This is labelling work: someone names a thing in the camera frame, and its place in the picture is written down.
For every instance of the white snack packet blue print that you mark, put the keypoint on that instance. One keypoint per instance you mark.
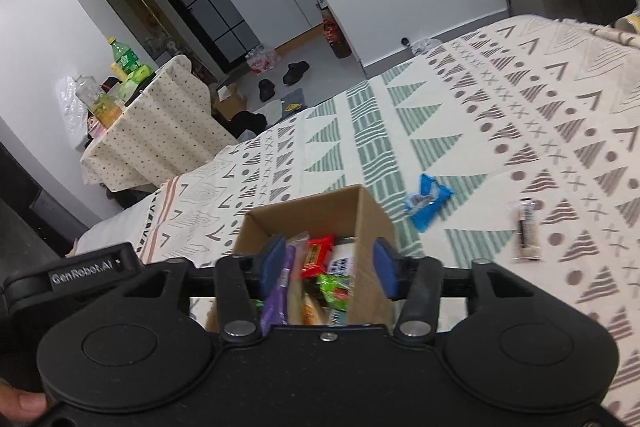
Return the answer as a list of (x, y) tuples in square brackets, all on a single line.
[(342, 264)]

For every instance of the clear bottle with orange drink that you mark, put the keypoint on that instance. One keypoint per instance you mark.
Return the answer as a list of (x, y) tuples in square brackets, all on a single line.
[(97, 104)]

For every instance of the table with dotted tablecloth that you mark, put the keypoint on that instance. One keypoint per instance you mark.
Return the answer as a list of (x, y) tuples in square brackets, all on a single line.
[(150, 132)]

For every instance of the white cabinet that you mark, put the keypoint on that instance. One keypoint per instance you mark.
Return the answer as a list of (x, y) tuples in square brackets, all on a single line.
[(280, 2)]

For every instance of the beige stick snack packet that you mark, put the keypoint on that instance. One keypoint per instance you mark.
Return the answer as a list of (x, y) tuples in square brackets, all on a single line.
[(526, 232)]

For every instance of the red fire extinguisher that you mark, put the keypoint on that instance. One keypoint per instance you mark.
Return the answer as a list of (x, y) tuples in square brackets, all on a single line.
[(337, 38)]

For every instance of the purple cracker packet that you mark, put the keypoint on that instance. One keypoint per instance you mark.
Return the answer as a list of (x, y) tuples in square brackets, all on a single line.
[(275, 302)]

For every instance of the small cardboard box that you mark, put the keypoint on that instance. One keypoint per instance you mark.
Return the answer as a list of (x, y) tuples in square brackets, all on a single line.
[(230, 102)]

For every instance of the pack of water bottles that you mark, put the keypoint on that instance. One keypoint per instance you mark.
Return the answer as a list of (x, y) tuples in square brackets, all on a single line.
[(261, 60)]

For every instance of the person's left hand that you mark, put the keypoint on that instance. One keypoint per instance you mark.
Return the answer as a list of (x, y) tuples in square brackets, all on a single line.
[(22, 403)]

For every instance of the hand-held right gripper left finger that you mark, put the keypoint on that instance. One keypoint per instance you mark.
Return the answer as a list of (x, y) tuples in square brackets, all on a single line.
[(272, 264)]

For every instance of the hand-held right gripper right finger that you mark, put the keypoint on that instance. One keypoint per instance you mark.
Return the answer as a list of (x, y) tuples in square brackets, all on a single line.
[(385, 269)]

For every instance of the red snack packet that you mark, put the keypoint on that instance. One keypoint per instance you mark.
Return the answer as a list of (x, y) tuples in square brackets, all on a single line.
[(317, 254)]

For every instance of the green snack packet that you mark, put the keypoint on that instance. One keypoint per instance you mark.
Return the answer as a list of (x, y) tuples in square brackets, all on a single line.
[(335, 287), (336, 317)]

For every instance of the clear biscuit packet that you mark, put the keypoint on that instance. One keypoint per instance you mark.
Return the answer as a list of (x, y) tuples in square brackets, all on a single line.
[(310, 312)]

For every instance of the black bag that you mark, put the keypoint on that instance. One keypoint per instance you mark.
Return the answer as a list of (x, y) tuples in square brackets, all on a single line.
[(247, 124)]

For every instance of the clear plastic bag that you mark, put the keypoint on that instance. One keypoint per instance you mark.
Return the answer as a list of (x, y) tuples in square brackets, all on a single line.
[(426, 46)]

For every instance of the black shoe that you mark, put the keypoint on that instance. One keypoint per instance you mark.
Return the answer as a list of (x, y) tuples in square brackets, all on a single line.
[(267, 90), (296, 73)]

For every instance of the green drink bottle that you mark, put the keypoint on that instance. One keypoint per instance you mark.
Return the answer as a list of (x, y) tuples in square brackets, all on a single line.
[(125, 59)]

